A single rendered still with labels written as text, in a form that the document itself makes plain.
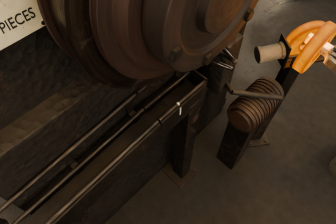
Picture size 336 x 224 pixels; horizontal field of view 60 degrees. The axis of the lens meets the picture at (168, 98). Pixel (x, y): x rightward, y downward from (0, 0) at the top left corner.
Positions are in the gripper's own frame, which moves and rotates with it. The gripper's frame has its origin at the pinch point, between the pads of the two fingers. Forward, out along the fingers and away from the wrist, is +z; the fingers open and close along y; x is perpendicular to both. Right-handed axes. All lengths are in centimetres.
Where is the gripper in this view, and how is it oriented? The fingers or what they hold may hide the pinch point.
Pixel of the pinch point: (318, 44)
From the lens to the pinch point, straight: 89.9
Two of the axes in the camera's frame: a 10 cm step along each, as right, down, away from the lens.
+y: 7.1, -5.8, 4.0
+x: 0.4, -5.3, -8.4
